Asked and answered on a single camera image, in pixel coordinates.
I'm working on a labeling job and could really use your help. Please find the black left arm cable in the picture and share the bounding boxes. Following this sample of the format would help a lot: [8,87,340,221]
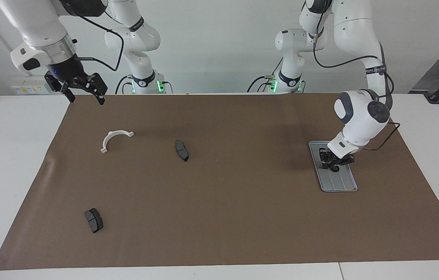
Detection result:
[311,19,401,152]

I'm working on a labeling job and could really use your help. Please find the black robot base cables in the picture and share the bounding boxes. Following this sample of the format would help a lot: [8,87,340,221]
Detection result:
[247,58,284,94]
[115,75,135,95]

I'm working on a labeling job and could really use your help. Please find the dark stacked brake pad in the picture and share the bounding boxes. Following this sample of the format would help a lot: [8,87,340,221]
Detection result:
[84,208,104,234]

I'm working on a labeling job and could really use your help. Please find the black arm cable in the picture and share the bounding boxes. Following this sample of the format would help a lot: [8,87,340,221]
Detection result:
[311,19,401,152]
[72,9,125,73]

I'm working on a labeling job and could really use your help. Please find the white semicircular plastic clamp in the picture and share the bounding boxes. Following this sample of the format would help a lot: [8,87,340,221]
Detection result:
[100,131,134,154]

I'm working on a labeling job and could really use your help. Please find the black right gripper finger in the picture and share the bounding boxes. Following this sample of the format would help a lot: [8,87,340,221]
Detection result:
[93,82,107,106]
[60,83,76,104]

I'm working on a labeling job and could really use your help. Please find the brown paper table mat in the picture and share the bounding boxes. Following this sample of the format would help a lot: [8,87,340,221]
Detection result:
[0,93,439,271]

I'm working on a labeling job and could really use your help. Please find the silver ribbed metal tray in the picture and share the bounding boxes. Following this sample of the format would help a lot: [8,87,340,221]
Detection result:
[308,141,358,193]

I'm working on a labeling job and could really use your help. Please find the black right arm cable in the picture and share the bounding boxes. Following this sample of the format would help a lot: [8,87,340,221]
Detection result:
[72,9,125,73]

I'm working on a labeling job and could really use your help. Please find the grey single brake pad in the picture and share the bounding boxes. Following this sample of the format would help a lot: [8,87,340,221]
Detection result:
[175,140,190,162]

